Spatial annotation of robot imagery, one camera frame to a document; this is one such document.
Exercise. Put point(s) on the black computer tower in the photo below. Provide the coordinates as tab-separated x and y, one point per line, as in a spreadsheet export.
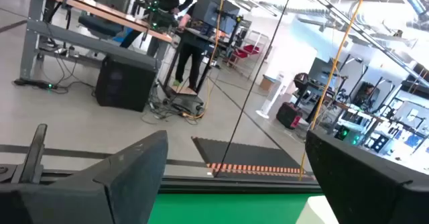
125	83

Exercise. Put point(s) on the cardboard box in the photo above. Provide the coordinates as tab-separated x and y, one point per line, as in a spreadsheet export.
267	83

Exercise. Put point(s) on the black and red case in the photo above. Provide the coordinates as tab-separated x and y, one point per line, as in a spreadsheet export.
288	115

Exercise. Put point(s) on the grey monitor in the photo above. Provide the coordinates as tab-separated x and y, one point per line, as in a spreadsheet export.
321	71

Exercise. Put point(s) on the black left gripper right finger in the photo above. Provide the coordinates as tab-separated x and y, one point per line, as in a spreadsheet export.
362	190

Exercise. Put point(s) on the green table mat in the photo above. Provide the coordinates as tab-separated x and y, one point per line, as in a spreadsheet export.
218	210

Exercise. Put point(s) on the black orange-striped floor mat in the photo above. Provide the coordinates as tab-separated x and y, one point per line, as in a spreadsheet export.
241	150
268	176

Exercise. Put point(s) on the white plastic bin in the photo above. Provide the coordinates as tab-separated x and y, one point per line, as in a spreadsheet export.
318	214

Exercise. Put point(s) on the black power strip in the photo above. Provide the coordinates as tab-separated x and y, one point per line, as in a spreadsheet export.
33	83

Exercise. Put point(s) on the black aluminium table frame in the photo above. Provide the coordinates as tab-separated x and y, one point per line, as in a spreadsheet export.
234	183

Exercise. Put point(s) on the black frame bracket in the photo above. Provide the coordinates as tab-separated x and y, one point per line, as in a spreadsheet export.
33	150

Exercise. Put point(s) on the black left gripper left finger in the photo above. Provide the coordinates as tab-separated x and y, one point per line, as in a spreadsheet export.
134	183

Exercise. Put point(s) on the black robot with green lights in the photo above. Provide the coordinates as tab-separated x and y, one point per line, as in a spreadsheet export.
157	16

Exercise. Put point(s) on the blue chair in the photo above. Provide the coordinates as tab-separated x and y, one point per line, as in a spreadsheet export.
99	26

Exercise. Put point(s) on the wooden balance board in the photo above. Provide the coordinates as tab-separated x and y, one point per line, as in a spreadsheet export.
182	90

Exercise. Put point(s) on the grey workbench with wooden top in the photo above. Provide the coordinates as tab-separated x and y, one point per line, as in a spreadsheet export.
31	33

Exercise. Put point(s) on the rack with red bins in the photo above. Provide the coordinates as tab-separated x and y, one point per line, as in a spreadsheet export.
246	49

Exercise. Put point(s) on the white tower fan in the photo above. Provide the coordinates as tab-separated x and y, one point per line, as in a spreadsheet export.
272	96

